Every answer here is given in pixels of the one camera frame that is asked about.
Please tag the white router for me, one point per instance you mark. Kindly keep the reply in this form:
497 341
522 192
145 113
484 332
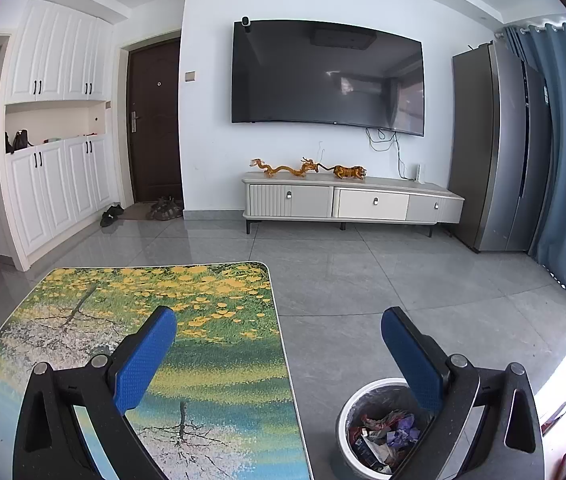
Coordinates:
418 172

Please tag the white wall cabinet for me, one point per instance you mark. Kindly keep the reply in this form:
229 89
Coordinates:
58 185

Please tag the white television cabinet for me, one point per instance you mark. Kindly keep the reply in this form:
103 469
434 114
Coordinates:
353 202

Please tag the blue curtain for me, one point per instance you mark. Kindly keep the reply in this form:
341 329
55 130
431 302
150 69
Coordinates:
563 160

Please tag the white trash bin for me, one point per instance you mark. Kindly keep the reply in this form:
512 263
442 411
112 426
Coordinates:
344 417

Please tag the brown shoes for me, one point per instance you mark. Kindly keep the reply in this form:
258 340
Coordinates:
165 209

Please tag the dark brown entrance door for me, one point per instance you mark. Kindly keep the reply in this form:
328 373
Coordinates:
155 125

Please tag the black shoes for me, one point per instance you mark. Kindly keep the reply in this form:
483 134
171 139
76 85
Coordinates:
111 215

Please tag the white and blue snack bag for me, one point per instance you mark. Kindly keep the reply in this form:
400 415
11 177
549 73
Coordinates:
368 449

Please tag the wall-mounted black television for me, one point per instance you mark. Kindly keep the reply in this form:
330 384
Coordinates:
323 75

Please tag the grey refrigerator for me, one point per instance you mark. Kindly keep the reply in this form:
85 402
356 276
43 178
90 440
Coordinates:
498 150

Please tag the grey doormat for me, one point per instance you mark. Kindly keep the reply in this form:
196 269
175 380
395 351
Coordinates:
135 212

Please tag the tree print table cover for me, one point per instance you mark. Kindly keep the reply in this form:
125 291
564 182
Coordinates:
213 360

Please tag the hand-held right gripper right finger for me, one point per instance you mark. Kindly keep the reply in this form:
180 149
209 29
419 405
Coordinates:
410 355

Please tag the wall light switch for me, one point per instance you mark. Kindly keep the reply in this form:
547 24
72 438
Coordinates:
190 76

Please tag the orange dragon figurine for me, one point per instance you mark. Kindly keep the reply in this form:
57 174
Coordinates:
288 169

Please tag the orange tiger figurine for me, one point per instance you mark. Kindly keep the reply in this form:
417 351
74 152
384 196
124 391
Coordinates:
349 173

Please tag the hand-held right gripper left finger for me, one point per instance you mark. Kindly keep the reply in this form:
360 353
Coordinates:
145 355

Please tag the purple plastic bag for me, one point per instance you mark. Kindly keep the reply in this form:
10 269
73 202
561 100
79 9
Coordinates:
403 430

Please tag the small white security camera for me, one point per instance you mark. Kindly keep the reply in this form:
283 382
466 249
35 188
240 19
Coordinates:
246 23

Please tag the black handbag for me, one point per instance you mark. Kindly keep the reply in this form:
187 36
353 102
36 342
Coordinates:
20 141

